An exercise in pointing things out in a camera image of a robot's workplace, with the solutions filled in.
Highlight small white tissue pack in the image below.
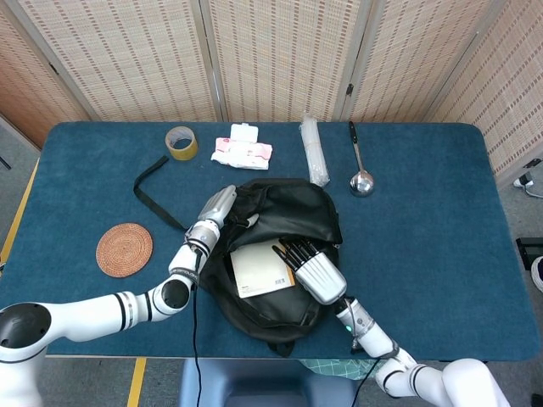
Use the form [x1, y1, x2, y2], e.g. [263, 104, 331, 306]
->
[229, 122, 260, 143]

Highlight metal ladle with black handle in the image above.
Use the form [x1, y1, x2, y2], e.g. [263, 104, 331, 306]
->
[348, 120, 377, 198]

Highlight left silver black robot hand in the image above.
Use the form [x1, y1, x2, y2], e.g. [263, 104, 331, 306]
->
[197, 184, 260, 230]

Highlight white black shoe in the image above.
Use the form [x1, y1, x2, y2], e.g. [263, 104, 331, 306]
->
[512, 169, 536, 190]

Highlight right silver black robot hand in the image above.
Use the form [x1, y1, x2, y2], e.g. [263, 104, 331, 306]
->
[271, 237, 348, 305]

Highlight round woven rattan coaster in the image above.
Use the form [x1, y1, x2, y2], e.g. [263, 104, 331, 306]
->
[95, 222, 154, 279]

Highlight yellow packing tape roll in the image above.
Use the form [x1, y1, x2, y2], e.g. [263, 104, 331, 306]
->
[165, 126, 199, 162]

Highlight yellow floor tape strip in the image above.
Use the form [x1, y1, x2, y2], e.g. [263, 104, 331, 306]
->
[126, 358, 148, 407]
[0, 159, 40, 264]

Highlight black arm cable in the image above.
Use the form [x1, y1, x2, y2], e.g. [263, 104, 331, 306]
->
[350, 358, 381, 407]
[192, 249, 204, 407]

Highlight clear plastic straw bundle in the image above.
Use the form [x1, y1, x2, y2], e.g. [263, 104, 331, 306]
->
[299, 114, 333, 191]

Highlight blue felt tablecloth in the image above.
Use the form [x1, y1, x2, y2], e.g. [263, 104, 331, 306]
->
[0, 121, 529, 361]

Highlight white yellow-edged notebook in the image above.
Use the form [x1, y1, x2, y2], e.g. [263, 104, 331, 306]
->
[229, 237, 297, 300]

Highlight black backpack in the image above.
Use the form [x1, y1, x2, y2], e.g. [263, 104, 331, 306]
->
[133, 155, 344, 359]

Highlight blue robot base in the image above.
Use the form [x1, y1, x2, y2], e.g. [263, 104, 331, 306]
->
[180, 359, 360, 407]

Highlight white pink wet wipes pack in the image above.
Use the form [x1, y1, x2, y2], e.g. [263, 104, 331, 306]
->
[210, 136, 273, 171]

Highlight green checked cloth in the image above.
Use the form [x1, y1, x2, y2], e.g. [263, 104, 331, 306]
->
[299, 359, 390, 382]

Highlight woven folding screen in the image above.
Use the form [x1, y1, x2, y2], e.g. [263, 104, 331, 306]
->
[0, 0, 543, 177]

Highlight black box on floor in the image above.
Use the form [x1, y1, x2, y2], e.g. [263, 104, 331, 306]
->
[516, 237, 543, 269]

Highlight dark shoe with white sole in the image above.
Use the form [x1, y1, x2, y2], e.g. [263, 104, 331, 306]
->
[529, 255, 543, 293]

